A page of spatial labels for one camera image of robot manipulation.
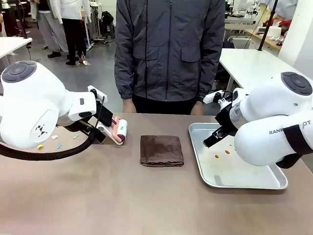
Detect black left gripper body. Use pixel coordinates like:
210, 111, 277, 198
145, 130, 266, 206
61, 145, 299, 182
77, 118, 99, 135

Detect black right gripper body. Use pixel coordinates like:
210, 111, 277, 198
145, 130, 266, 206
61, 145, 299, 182
215, 103, 242, 137

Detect pink lint roller black handle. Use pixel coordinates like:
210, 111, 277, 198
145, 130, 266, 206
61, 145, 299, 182
97, 104, 129, 144

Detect brown cloth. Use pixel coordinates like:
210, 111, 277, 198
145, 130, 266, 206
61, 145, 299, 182
140, 135, 184, 168

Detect person's left hand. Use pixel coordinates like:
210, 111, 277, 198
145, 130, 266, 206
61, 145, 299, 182
190, 100, 204, 116

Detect person's right hand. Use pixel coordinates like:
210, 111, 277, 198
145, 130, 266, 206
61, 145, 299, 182
122, 97, 137, 114

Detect white folded roller stand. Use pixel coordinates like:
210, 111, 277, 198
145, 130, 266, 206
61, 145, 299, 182
96, 123, 126, 146

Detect silver metal tray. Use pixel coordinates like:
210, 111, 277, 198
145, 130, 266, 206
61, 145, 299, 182
188, 122, 289, 190

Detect large white side table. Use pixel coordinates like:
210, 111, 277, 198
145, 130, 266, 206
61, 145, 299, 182
219, 48, 308, 92

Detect wooden background table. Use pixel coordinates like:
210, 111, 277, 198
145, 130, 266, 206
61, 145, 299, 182
244, 28, 287, 52

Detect person in grey jacket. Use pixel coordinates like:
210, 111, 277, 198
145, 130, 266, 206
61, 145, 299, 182
114, 0, 226, 102

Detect bystander white coat black trousers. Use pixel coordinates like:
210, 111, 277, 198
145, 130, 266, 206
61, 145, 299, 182
59, 0, 92, 66

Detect bystander grey trousers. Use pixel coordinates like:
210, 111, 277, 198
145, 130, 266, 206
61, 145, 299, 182
36, 0, 69, 59

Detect black stand pole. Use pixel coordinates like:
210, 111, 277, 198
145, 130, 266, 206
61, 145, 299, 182
258, 0, 280, 51
18, 0, 29, 39

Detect black backpack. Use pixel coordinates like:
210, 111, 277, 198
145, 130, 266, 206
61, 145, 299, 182
101, 11, 115, 39

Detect small white side table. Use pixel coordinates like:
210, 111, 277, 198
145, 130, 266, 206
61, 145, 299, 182
0, 37, 33, 60

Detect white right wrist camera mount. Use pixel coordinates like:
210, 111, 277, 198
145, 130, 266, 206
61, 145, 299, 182
202, 90, 225, 104

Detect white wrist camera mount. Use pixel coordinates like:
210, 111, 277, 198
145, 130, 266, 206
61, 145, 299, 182
202, 90, 225, 104
87, 85, 108, 100

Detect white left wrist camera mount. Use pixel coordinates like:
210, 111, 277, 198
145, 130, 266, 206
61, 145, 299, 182
87, 85, 108, 100

